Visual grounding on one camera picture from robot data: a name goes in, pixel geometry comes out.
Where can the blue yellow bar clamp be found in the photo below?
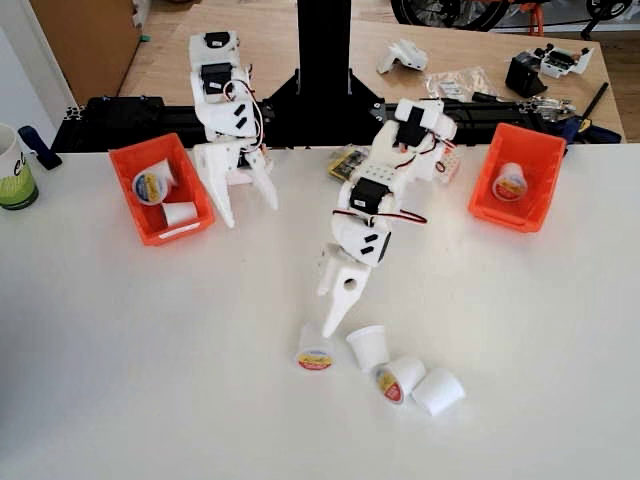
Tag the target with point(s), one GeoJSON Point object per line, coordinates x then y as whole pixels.
{"type": "Point", "coordinates": [575, 127]}

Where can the white part with electronics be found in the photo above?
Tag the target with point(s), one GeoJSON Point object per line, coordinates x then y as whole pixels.
{"type": "Point", "coordinates": [560, 62]}

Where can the silver metal clamp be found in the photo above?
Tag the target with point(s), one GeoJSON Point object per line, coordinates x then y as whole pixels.
{"type": "Point", "coordinates": [550, 106]}

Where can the clear bag of screws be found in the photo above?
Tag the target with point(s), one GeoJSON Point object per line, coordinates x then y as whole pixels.
{"type": "Point", "coordinates": [460, 82]}

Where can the black bicycle wheel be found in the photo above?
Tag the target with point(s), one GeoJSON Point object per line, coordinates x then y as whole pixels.
{"type": "Point", "coordinates": [425, 15]}

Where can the wooden cabinet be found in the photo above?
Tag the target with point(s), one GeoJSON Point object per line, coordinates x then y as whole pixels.
{"type": "Point", "coordinates": [85, 45]}

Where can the white pod blue yellow lid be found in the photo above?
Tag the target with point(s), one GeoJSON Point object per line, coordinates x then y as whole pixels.
{"type": "Point", "coordinates": [150, 189]}

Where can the white coffee pod red lid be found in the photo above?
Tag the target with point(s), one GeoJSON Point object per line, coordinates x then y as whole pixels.
{"type": "Point", "coordinates": [510, 175]}
{"type": "Point", "coordinates": [312, 357]}
{"type": "Point", "coordinates": [407, 372]}

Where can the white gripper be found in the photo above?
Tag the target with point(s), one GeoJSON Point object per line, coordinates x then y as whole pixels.
{"type": "Point", "coordinates": [346, 280]}
{"type": "Point", "coordinates": [216, 167]}

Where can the black flat box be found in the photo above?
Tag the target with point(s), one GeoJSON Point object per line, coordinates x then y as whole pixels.
{"type": "Point", "coordinates": [125, 104]}

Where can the black camera mast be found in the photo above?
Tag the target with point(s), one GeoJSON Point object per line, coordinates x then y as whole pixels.
{"type": "Point", "coordinates": [324, 50]}

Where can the black printed part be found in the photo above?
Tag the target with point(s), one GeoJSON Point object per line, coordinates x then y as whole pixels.
{"type": "Point", "coordinates": [522, 75]}

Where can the white green mug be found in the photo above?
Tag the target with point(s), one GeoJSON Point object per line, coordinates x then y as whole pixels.
{"type": "Point", "coordinates": [15, 170]}

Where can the orange metal stand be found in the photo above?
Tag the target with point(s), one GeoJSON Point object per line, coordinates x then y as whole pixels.
{"type": "Point", "coordinates": [539, 20]}

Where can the orange plastic bin white label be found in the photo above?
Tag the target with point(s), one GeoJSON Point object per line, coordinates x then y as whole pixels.
{"type": "Point", "coordinates": [125, 170]}

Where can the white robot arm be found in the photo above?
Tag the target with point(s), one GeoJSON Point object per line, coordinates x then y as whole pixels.
{"type": "Point", "coordinates": [200, 50]}
{"type": "Point", "coordinates": [385, 150]}

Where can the white printed robot part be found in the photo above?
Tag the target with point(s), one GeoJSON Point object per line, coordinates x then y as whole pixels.
{"type": "Point", "coordinates": [402, 55]}

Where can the black aluminium rail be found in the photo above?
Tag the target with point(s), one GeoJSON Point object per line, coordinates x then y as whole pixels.
{"type": "Point", "coordinates": [100, 137]}

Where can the white coffee pod blue lid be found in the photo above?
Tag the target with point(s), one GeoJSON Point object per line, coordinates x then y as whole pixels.
{"type": "Point", "coordinates": [180, 212]}

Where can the yellow black sachet bundle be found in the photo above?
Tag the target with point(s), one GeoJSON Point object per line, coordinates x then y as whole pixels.
{"type": "Point", "coordinates": [345, 167]}

